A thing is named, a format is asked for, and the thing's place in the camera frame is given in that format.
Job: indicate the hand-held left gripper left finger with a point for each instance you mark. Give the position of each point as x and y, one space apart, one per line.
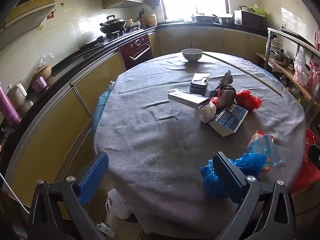
93 177

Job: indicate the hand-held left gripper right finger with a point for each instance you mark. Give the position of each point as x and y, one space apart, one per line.
226 176

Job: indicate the blue plastic bag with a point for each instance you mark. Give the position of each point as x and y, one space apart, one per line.
250 160

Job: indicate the blue white carton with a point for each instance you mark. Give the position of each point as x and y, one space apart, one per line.
230 120

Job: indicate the white bag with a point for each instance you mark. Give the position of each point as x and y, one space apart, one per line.
207 113

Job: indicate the red plastic bag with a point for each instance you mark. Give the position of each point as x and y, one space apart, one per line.
247 100

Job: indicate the red plastic basket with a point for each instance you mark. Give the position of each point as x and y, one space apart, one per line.
307 172

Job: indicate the dark foil wrapper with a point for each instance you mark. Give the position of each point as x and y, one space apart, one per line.
226 92

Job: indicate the long white box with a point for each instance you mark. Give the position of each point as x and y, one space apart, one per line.
186 98

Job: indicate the small dark white box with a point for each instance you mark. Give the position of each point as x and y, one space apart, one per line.
200 86

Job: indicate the yellow base cabinets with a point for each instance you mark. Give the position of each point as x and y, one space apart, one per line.
50 135

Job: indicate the grey tablecloth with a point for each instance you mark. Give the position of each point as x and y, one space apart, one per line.
150 135

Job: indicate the folded dark jeans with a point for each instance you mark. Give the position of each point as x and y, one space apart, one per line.
100 105

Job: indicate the pink rice cooker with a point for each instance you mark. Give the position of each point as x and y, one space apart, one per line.
40 83

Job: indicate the purple thermos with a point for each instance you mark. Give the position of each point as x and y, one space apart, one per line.
10 107

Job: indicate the long thin stick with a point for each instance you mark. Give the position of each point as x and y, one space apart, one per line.
235 66

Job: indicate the white kettle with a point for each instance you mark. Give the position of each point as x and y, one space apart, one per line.
17 92

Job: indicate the white bowl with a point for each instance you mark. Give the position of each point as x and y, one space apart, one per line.
192 55

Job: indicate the pink plastic bag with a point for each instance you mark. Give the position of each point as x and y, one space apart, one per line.
301 72

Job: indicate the steel cooking pot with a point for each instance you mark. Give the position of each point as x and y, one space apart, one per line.
282 57

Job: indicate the dark red oven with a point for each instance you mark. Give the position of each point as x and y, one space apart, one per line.
136 51

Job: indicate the metal storage rack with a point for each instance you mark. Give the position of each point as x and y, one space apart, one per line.
268 45

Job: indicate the black gas stove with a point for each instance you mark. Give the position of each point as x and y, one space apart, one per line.
110 38

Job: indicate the black wok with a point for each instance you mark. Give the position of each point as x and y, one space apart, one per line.
113 25

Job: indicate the metal basin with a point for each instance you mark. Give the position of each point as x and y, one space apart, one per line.
226 20
203 19

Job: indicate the black microwave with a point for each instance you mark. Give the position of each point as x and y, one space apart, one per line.
252 21

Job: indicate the green plastic bag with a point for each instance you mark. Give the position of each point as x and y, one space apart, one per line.
257 10

